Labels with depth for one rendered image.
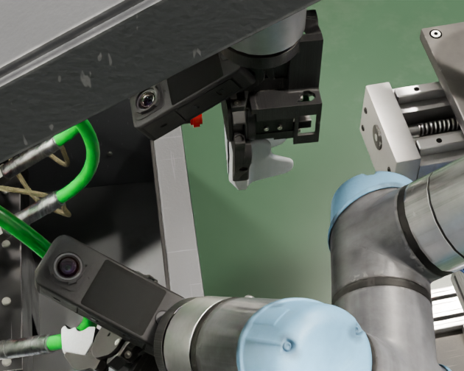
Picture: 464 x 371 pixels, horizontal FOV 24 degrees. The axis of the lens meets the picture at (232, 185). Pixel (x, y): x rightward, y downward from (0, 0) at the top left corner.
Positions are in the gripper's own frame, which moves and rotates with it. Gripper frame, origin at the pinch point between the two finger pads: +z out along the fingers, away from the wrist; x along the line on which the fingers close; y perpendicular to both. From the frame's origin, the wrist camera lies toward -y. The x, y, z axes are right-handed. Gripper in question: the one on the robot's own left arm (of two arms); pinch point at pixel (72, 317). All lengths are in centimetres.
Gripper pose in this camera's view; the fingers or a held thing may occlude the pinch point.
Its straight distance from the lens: 97.2
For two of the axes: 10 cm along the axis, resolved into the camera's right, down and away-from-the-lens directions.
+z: -5.3, 0.6, 8.4
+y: 7.1, 5.7, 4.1
